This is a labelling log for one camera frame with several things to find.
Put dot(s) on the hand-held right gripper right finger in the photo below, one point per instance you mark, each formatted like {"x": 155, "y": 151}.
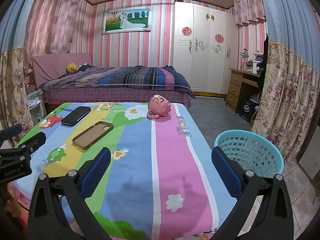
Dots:
{"x": 226, "y": 171}

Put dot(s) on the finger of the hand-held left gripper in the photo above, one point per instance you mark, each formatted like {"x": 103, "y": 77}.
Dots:
{"x": 35, "y": 141}
{"x": 11, "y": 130}

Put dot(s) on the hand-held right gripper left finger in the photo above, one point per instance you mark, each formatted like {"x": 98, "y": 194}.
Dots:
{"x": 96, "y": 171}

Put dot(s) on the blue plastic basket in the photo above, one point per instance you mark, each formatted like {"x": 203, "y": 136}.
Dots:
{"x": 252, "y": 152}

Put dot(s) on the person's left hand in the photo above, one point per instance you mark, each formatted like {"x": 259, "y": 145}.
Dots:
{"x": 13, "y": 197}

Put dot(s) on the white bedside rack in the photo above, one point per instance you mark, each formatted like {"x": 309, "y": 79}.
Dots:
{"x": 35, "y": 102}

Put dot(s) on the brown phone case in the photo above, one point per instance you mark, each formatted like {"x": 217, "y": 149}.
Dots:
{"x": 92, "y": 135}

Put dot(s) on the cartoon printed tablecloth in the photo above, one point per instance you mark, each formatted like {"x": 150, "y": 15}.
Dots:
{"x": 140, "y": 180}

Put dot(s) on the black phone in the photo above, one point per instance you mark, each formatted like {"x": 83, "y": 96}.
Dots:
{"x": 76, "y": 115}

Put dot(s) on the blue and floral curtain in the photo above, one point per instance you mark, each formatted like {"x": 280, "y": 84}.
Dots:
{"x": 12, "y": 80}
{"x": 287, "y": 92}

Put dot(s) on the cardboard box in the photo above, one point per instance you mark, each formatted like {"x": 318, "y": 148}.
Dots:
{"x": 253, "y": 120}

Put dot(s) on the black bag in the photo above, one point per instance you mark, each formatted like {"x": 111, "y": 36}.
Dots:
{"x": 246, "y": 110}

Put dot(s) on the pink covered headboard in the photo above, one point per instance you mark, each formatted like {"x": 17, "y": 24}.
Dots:
{"x": 57, "y": 65}

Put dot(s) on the white fan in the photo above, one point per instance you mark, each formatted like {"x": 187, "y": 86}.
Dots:
{"x": 256, "y": 97}

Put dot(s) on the bed with purple dotted skirt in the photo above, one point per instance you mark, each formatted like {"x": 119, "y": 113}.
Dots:
{"x": 117, "y": 92}

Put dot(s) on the yellow duck plush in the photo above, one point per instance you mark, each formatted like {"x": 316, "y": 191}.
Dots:
{"x": 71, "y": 68}

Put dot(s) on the wooden desk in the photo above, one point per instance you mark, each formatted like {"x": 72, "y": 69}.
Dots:
{"x": 237, "y": 90}

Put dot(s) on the dark pillow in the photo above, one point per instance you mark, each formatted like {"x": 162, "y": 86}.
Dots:
{"x": 83, "y": 67}

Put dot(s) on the pink cartoon cup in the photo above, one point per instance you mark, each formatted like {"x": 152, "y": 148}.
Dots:
{"x": 160, "y": 106}

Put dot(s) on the striped patchwork quilt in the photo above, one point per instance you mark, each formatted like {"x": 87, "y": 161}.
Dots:
{"x": 130, "y": 76}

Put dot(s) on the white box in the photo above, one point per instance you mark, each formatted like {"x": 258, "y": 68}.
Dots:
{"x": 252, "y": 67}

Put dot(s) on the long pink curtain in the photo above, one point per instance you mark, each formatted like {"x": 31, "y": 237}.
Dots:
{"x": 50, "y": 20}

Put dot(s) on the desk lamp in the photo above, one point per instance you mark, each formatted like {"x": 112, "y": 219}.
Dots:
{"x": 243, "y": 55}

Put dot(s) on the purple item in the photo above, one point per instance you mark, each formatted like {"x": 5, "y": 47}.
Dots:
{"x": 259, "y": 58}

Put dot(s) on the white wardrobe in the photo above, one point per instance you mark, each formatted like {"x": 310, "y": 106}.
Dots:
{"x": 200, "y": 55}

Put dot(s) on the red round wardrobe decal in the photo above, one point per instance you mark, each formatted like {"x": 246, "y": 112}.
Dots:
{"x": 186, "y": 31}
{"x": 219, "y": 38}

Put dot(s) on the framed wedding picture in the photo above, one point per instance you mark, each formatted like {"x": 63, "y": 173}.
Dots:
{"x": 127, "y": 20}

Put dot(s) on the short pink curtain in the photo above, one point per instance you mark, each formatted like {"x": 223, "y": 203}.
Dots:
{"x": 250, "y": 7}

